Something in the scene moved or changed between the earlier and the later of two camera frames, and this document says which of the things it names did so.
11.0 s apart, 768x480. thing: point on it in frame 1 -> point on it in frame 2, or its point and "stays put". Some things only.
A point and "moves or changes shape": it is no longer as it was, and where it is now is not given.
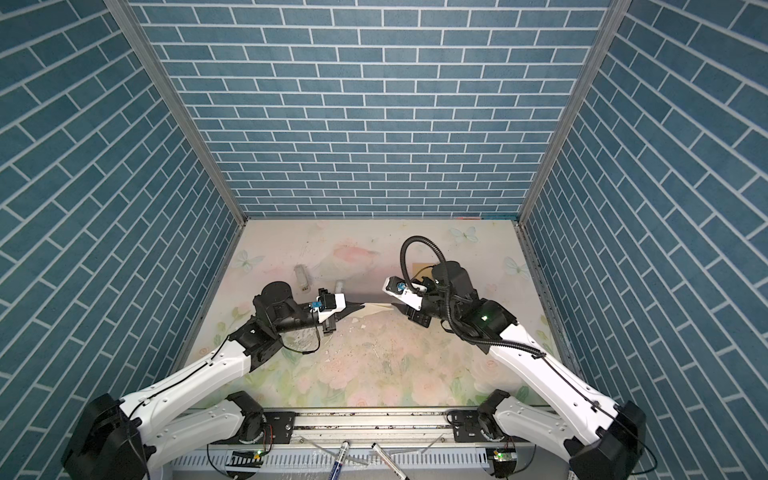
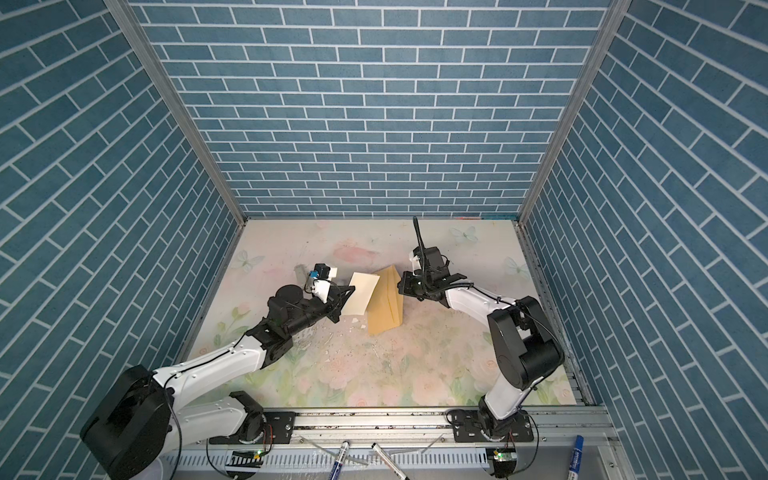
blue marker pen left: (337, 466) stays put
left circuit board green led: (247, 459) stays put
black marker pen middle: (389, 461) stays put
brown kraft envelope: (421, 269) moves or changes shape
